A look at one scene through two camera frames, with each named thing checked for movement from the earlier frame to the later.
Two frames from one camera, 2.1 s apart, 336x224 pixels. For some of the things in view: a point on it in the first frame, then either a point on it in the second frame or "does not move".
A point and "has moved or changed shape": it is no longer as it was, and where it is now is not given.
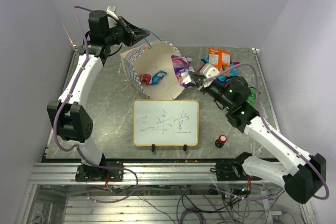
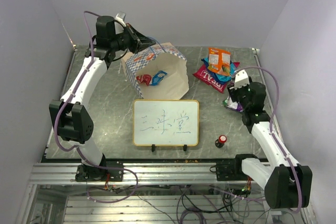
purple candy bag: x=182 y=66 has moved or changed shape
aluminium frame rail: x=138 y=173 does not move
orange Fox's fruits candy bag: x=221 y=59 does not move
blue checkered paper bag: x=154 y=57 does not move
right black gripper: x=198 y=77 → x=233 y=92
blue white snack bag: x=157 y=77 does not move
